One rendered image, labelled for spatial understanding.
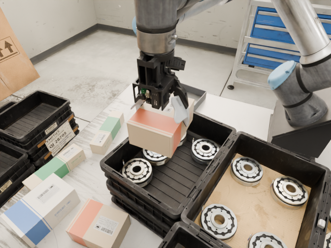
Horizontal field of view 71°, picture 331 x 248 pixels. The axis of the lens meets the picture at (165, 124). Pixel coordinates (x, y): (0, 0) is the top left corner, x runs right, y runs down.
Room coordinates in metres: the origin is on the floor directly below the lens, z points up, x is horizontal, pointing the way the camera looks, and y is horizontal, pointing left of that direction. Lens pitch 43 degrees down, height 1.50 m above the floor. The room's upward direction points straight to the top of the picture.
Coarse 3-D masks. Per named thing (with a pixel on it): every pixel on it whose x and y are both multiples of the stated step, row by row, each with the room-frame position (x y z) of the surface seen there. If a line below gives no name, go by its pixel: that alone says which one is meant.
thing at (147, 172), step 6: (126, 162) 0.50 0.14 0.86; (132, 162) 0.50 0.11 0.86; (138, 162) 0.50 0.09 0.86; (144, 162) 0.50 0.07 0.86; (126, 168) 0.48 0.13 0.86; (144, 168) 0.47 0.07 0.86; (150, 168) 0.47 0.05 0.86; (126, 174) 0.45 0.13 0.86; (144, 174) 0.45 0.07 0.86; (150, 174) 0.45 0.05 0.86; (132, 180) 0.43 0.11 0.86; (138, 180) 0.43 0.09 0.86; (144, 180) 0.43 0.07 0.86
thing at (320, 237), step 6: (330, 180) 0.38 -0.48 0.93; (330, 186) 0.36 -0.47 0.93; (330, 192) 0.34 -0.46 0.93; (330, 198) 0.32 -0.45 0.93; (330, 204) 0.31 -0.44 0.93; (324, 210) 0.29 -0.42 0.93; (330, 210) 0.29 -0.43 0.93; (324, 216) 0.27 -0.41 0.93; (318, 234) 0.23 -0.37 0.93; (324, 234) 0.23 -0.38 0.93; (318, 240) 0.21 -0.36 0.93; (324, 240) 0.21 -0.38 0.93; (318, 246) 0.20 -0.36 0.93
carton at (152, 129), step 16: (144, 112) 0.45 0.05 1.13; (160, 112) 0.45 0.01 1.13; (192, 112) 0.50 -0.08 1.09; (128, 128) 0.41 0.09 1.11; (144, 128) 0.39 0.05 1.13; (160, 128) 0.39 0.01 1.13; (176, 128) 0.39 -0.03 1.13; (144, 144) 0.39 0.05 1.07; (160, 144) 0.38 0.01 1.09; (176, 144) 0.40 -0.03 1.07
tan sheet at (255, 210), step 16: (224, 176) 0.46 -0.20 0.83; (272, 176) 0.46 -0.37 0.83; (224, 192) 0.40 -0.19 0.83; (240, 192) 0.40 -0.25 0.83; (256, 192) 0.40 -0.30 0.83; (240, 208) 0.35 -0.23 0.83; (256, 208) 0.35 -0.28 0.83; (272, 208) 0.35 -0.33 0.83; (304, 208) 0.35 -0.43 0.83; (240, 224) 0.30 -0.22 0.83; (256, 224) 0.30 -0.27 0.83; (272, 224) 0.30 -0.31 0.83; (288, 224) 0.30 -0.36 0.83; (240, 240) 0.25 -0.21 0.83; (288, 240) 0.25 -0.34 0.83
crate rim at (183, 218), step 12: (240, 132) 0.58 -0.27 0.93; (264, 144) 0.53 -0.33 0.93; (300, 156) 0.47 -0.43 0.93; (216, 168) 0.42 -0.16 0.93; (324, 168) 0.42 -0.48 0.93; (204, 180) 0.38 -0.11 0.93; (324, 180) 0.38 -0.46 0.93; (324, 192) 0.34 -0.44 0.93; (192, 204) 0.31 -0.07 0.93; (324, 204) 0.31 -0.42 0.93; (312, 228) 0.24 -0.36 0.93; (216, 240) 0.21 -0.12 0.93; (312, 240) 0.21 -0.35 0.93
